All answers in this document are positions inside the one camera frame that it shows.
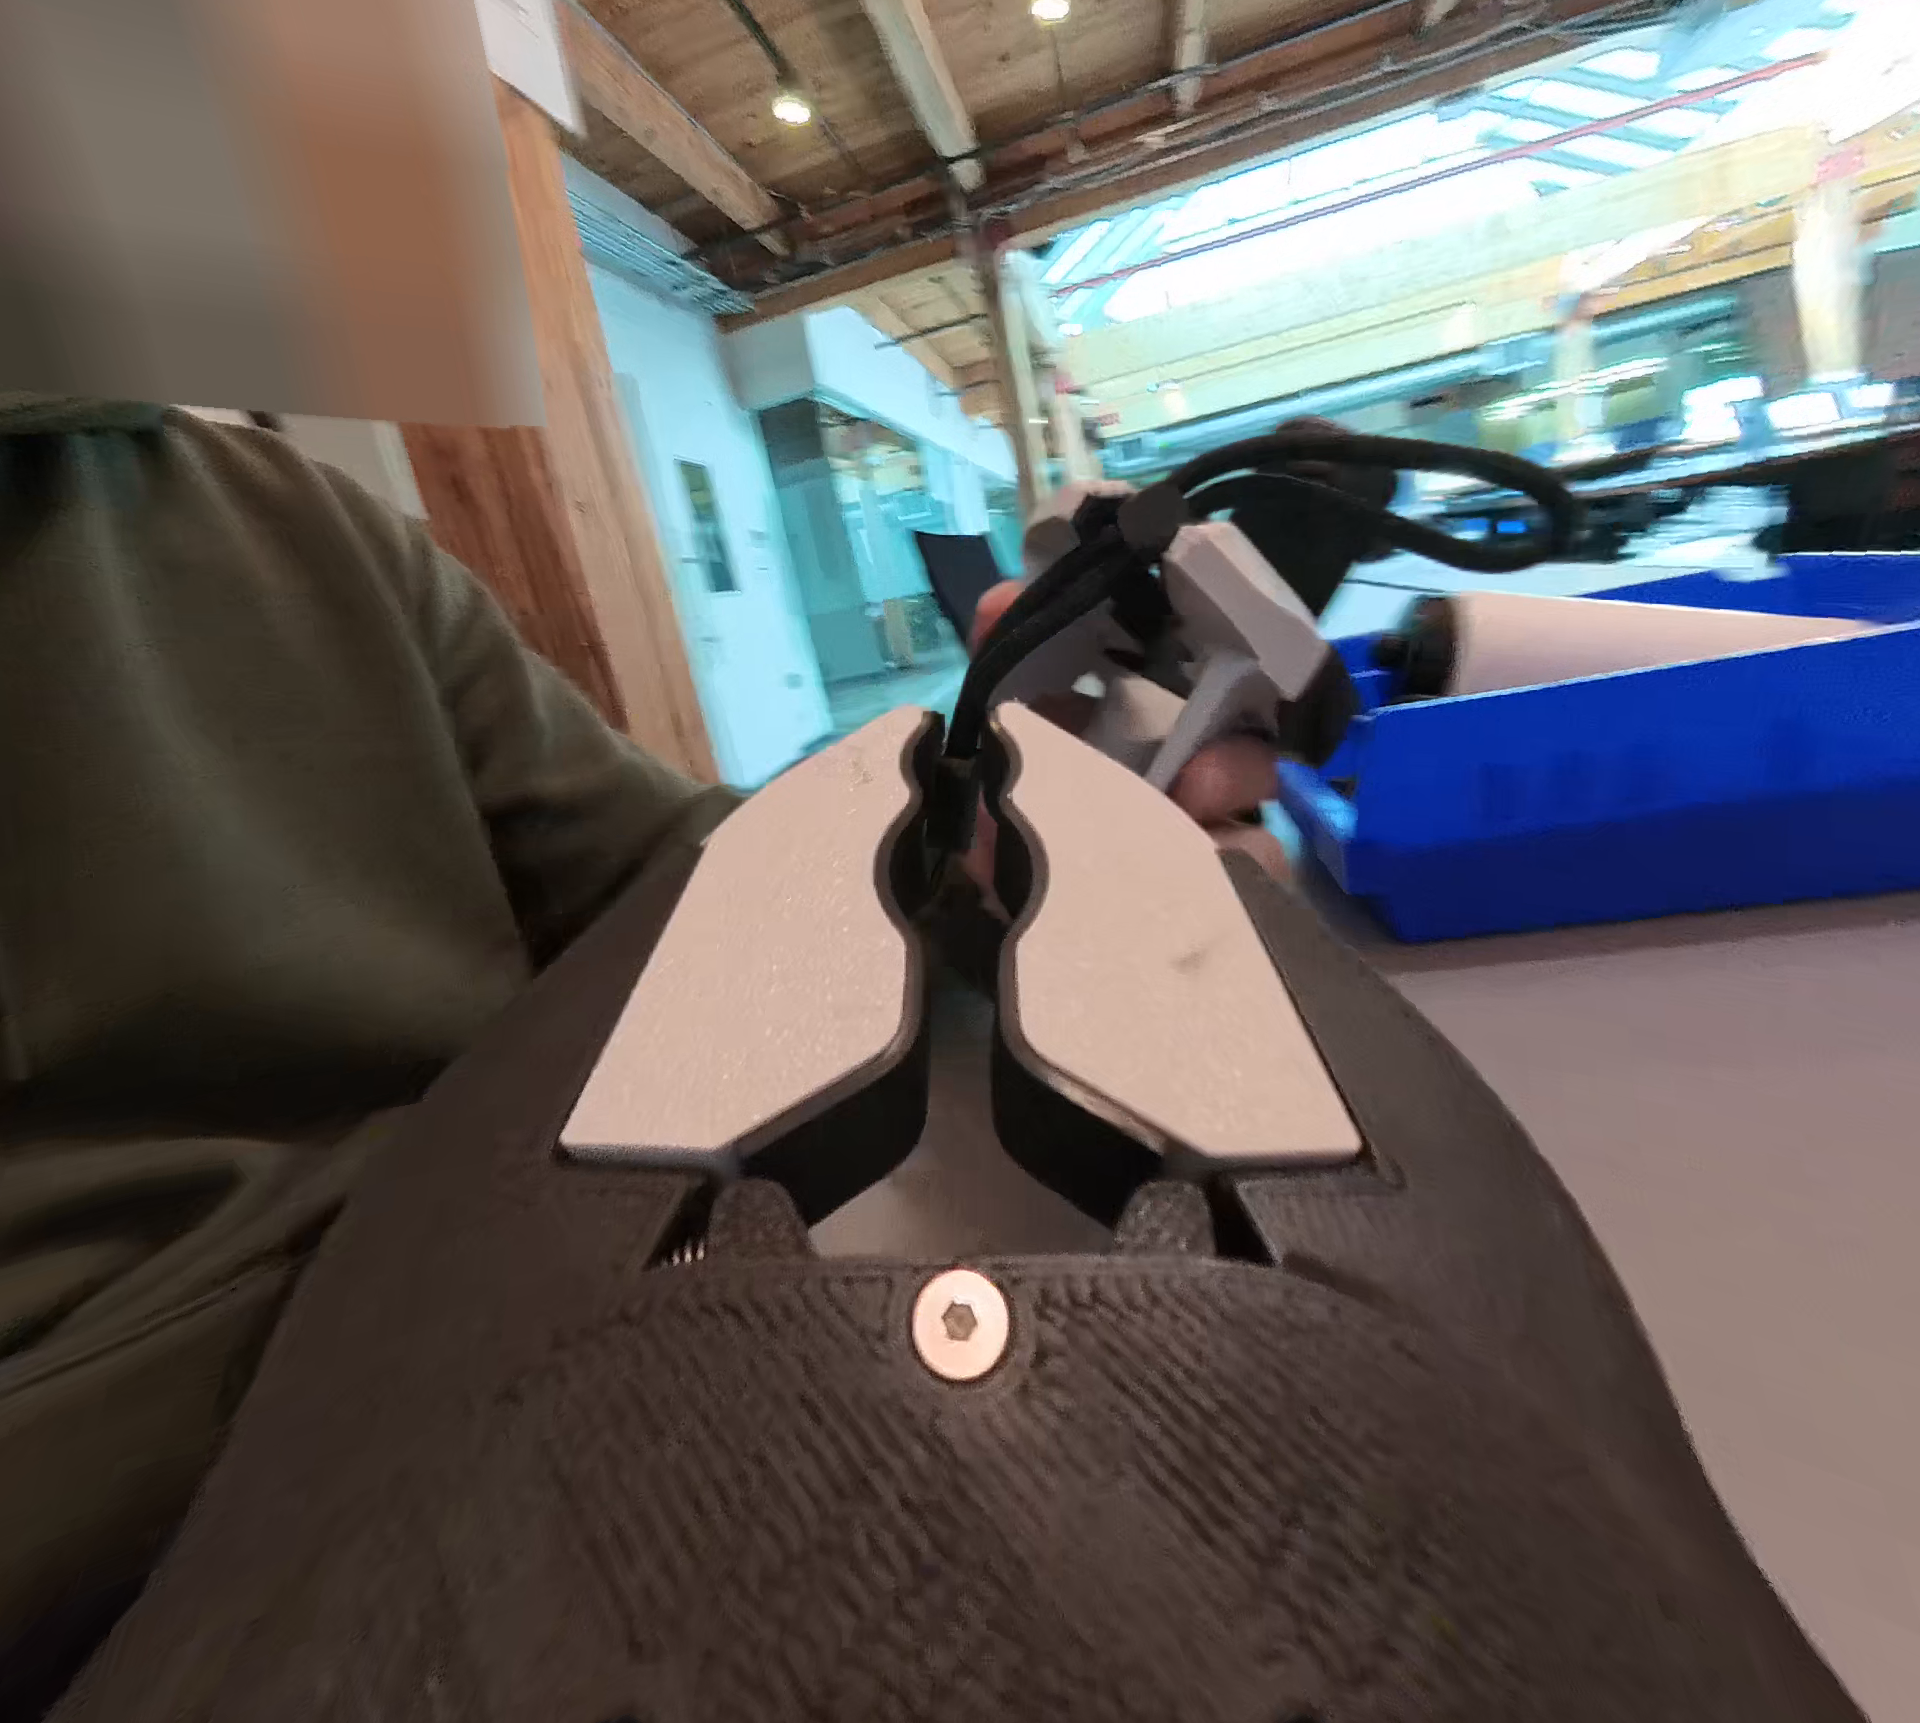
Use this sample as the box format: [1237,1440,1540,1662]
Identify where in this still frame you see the person's left forearm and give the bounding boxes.
[391,508,745,991]

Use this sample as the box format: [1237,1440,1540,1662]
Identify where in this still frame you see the dark logo wall panel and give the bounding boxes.
[674,457,740,596]

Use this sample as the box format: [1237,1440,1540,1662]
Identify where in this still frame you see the blue plastic bin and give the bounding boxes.
[1276,552,1920,944]

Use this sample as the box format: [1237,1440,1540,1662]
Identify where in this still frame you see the black office chair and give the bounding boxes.
[912,527,1023,652]

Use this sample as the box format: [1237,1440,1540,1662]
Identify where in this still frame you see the white cylinder black cap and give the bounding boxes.
[1380,592,1884,710]

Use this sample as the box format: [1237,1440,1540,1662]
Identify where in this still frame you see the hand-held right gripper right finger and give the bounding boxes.
[990,701,1367,1229]

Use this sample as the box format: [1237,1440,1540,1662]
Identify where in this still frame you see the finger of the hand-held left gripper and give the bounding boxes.
[1035,643,1208,773]
[1153,520,1339,790]

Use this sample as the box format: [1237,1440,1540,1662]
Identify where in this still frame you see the wide wooden pillar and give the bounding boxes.
[395,81,725,785]

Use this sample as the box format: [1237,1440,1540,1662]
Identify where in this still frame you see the black item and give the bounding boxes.
[912,432,1594,923]

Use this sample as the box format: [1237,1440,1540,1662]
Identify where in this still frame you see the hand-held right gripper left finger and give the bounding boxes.
[559,703,927,1189]

